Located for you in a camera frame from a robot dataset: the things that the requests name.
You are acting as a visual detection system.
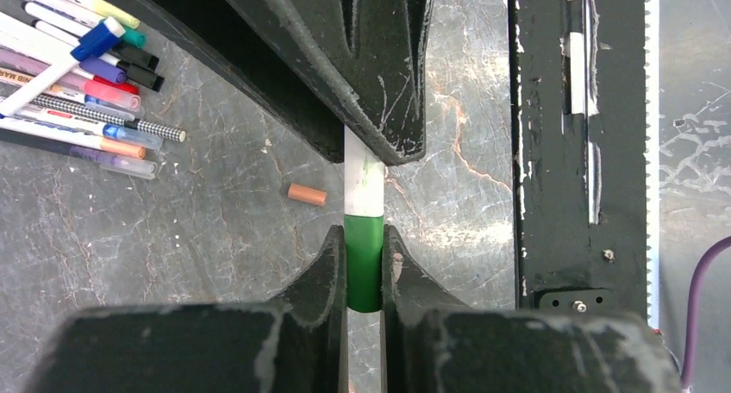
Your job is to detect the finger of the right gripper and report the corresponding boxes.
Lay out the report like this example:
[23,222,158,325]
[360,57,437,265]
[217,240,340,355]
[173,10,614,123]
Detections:
[104,0,343,163]
[225,0,434,165]

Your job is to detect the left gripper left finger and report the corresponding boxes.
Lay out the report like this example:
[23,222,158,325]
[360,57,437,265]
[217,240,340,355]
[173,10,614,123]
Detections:
[25,226,347,392]

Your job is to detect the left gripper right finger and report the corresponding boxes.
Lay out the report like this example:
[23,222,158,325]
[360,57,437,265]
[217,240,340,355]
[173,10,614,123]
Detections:
[382,225,681,392]

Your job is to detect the teal capped white marker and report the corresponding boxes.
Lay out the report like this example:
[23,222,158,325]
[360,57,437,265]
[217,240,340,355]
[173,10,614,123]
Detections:
[0,0,147,49]

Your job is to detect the green capped white marker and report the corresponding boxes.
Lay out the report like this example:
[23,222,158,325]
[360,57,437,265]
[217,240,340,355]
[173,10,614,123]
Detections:
[343,128,385,218]

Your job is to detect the green marker cap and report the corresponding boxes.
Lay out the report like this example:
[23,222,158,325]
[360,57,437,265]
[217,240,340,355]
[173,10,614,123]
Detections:
[343,215,384,313]

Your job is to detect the brown marker cap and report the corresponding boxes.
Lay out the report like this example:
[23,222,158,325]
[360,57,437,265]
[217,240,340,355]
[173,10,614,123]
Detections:
[287,183,328,207]

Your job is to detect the checkered pen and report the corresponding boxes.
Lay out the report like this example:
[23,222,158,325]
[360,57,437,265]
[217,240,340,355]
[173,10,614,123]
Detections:
[31,94,188,142]

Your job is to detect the pink capped marker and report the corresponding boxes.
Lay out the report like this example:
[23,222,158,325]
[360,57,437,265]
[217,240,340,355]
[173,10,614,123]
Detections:
[1,47,142,112]

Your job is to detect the orange capped white marker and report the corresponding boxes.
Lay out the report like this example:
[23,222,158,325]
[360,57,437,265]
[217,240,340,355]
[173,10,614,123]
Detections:
[1,117,146,159]

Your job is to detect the purple capped marker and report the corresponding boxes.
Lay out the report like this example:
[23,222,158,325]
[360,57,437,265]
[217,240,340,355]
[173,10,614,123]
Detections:
[1,13,126,84]

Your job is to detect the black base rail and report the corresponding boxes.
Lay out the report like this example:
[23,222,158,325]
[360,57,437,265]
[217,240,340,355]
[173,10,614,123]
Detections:
[507,0,654,322]

